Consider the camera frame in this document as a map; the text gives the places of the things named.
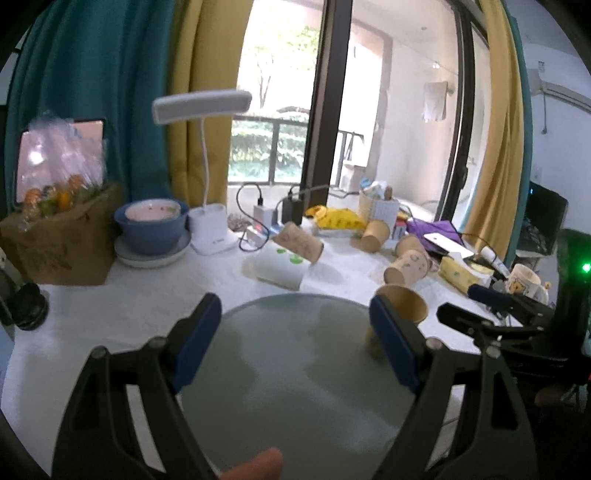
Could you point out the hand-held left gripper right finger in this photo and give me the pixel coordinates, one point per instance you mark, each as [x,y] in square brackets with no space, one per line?
[392,344]

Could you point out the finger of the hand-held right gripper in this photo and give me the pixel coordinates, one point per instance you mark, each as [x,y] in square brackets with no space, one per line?
[461,318]
[489,295]

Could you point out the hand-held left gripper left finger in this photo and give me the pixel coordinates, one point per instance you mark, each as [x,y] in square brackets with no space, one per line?
[196,337]

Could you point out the plain brown paper cup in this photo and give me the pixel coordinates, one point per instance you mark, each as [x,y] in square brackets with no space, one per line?
[411,245]
[407,304]
[374,236]

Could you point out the brown paper cup with face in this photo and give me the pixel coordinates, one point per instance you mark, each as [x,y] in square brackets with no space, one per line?
[408,268]

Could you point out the white paper cup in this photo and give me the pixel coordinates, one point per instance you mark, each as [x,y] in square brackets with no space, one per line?
[277,272]

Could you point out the brown paper cup with scribbles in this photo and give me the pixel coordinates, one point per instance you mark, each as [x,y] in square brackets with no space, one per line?
[300,242]

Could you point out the white tube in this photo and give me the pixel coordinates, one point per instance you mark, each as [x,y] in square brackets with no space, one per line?
[494,262]

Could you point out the yellow tissue box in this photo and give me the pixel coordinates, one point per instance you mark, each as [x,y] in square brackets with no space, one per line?
[461,275]

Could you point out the white cartoon mug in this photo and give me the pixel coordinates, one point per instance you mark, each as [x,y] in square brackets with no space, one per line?
[524,281]

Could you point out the white phone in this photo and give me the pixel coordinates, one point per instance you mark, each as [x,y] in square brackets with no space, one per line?
[448,244]

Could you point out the black laptop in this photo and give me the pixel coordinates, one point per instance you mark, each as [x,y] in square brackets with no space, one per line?
[545,221]

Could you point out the purple cloth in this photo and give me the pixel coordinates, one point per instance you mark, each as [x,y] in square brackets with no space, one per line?
[438,228]

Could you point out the pale blue plate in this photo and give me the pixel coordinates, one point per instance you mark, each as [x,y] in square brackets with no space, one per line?
[152,262]

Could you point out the round glass plate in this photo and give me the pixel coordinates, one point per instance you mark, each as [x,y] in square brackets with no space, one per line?
[295,383]

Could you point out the blue bowl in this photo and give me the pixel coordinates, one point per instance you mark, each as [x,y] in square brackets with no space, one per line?
[147,235]

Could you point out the white power strip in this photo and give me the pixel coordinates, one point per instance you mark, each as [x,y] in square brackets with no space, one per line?
[258,234]

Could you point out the beige pen holder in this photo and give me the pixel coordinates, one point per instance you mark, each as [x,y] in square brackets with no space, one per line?
[381,210]

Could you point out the yellow plush toy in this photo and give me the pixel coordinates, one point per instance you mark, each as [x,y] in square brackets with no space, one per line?
[337,220]

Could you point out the white charger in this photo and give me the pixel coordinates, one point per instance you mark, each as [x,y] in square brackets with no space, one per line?
[264,214]

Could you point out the black charger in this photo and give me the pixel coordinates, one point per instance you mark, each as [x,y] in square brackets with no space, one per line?
[291,211]

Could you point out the yellow curtain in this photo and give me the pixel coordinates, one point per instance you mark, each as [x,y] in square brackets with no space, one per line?
[498,138]
[207,55]

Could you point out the narrow teal curtain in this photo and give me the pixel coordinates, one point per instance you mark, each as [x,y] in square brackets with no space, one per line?
[526,138]

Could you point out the cardboard box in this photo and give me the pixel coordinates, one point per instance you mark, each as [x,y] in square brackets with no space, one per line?
[55,251]

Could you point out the black round device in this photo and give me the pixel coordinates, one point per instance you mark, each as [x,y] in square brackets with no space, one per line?
[27,307]

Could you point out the clear bag of fruit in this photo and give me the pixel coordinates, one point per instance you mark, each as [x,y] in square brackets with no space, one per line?
[60,196]

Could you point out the hanging white cloth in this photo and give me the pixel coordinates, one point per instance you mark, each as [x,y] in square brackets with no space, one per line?
[435,101]

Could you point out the white air conditioner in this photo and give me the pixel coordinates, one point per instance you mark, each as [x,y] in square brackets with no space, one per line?
[558,90]

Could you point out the white desk lamp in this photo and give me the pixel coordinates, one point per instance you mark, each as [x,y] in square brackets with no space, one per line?
[203,106]

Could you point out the wide teal curtain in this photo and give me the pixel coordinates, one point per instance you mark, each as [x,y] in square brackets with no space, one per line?
[92,69]

